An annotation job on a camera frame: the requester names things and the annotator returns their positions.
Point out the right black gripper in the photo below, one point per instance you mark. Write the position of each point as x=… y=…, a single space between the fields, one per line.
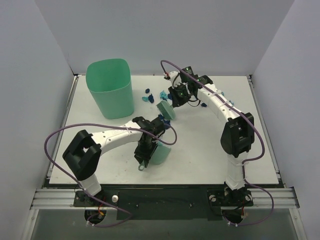
x=178 y=99

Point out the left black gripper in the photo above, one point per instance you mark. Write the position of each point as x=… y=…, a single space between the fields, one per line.
x=145 y=154

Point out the green plastic dustpan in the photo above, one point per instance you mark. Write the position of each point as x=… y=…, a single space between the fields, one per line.
x=157 y=158

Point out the green hand brush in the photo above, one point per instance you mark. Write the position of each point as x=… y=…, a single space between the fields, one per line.
x=166 y=110

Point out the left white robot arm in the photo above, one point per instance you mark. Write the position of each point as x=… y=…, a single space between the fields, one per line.
x=83 y=153

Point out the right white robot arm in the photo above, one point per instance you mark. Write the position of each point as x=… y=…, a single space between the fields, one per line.
x=238 y=133

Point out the green plastic waste bin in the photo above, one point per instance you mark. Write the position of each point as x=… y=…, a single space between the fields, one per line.
x=109 y=82

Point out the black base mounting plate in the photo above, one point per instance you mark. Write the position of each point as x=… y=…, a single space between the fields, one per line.
x=165 y=202

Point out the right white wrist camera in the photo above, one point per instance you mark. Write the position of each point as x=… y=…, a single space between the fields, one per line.
x=174 y=77

